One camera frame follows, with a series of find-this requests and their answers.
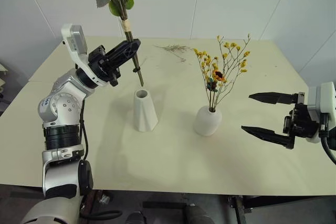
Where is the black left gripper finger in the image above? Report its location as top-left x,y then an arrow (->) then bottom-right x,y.
106,38 -> 141,70

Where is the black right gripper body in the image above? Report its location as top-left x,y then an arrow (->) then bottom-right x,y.
281,91 -> 320,140

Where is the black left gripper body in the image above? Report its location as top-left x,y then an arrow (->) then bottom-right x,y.
88,46 -> 122,87

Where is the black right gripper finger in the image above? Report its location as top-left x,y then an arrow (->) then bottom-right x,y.
240,125 -> 295,151
248,91 -> 299,105

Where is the green leafy flower bouquet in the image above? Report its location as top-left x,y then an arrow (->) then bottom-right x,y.
78,0 -> 145,87

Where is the yellow dried flower bouquet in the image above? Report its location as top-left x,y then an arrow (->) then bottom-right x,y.
193,34 -> 251,112

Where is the loose dried twig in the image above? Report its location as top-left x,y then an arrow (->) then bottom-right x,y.
154,44 -> 194,63

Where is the white round vase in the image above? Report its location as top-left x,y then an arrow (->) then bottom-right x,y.
193,105 -> 223,137

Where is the white conical ribbed vase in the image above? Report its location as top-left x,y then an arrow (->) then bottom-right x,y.
133,89 -> 159,132

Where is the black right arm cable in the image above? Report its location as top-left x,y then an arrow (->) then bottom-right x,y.
318,125 -> 336,164

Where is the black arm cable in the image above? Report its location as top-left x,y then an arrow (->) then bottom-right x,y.
318,125 -> 336,164
77,97 -> 91,163

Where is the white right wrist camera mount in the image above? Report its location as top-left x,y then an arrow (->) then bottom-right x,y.
306,81 -> 336,145

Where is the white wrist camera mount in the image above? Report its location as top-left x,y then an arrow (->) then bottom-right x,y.
60,24 -> 106,87
306,81 -> 336,145

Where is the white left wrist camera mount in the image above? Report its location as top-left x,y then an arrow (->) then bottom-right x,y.
60,24 -> 106,87

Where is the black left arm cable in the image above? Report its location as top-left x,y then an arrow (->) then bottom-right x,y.
77,97 -> 91,163

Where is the black metal table frame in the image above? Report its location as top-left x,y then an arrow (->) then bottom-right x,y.
227,194 -> 336,224

